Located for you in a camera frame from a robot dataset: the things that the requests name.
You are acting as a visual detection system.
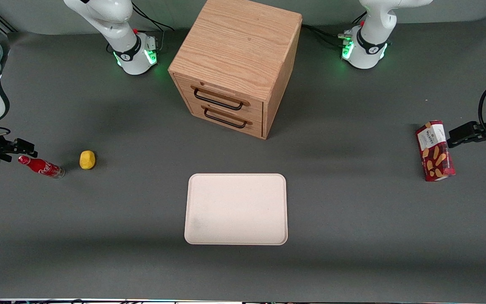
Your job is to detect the red coke bottle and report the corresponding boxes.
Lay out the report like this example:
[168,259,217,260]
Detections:
[18,155,65,180]

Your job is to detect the beige plastic tray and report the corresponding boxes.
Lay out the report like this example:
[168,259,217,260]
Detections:
[184,173,289,246]

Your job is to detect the red biscuit box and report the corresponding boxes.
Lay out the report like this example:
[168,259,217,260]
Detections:
[415,120,456,182]

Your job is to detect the yellow toy fruit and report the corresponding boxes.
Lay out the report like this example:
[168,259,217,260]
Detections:
[79,150,96,170]

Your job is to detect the wooden two-drawer cabinet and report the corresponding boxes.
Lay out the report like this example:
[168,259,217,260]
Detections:
[168,0,303,140]

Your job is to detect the aluminium frame rail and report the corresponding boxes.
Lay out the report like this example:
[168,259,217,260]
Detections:
[0,6,16,34]

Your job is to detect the black left arm base cables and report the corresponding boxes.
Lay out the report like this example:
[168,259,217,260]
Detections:
[301,12,368,48]

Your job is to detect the black arm base cables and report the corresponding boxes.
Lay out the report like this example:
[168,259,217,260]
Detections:
[132,8,175,53]
[301,12,368,48]

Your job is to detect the black right arm base cables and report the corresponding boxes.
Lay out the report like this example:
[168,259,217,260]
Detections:
[132,8,175,53]

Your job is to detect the black drawer handle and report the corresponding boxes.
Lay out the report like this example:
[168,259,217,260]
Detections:
[203,107,248,129]
[193,88,244,111]

